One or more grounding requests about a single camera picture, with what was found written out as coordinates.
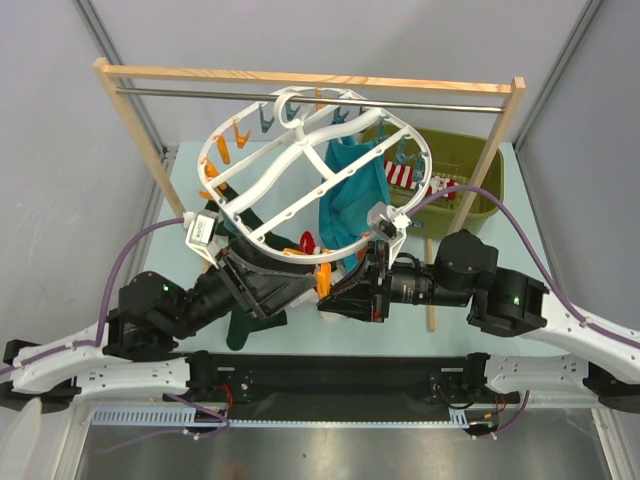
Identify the metal hanging rod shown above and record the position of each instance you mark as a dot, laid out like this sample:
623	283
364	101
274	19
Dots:
271	98

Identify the white round clip hanger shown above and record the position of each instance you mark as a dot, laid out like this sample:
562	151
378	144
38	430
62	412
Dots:
255	131

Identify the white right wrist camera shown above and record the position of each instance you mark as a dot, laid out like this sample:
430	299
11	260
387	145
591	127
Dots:
391	224

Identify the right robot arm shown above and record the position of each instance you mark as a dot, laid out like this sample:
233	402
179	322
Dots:
599	359

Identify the orange clothespin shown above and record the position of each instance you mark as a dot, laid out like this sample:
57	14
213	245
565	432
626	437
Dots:
295	256
323	276

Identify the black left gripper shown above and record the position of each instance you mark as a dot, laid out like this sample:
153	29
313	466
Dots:
266	285

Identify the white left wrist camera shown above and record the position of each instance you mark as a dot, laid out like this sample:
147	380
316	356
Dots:
200	229

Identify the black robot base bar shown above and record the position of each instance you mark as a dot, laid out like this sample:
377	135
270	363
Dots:
251	378

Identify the wooden drying rack frame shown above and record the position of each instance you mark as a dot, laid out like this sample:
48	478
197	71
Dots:
305	125

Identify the olive green plastic basket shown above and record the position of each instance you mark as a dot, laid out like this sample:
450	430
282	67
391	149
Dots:
453	155

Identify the teal cloth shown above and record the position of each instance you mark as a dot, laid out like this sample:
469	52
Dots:
343	210

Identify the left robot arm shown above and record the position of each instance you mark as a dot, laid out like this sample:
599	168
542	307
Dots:
153	314

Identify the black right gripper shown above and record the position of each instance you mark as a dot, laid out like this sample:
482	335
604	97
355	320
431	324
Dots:
380	288

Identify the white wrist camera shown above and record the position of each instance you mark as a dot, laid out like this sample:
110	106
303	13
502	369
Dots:
200	229
391	224

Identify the red white striped santa sock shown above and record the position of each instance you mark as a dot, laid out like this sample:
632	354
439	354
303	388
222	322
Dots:
307	244

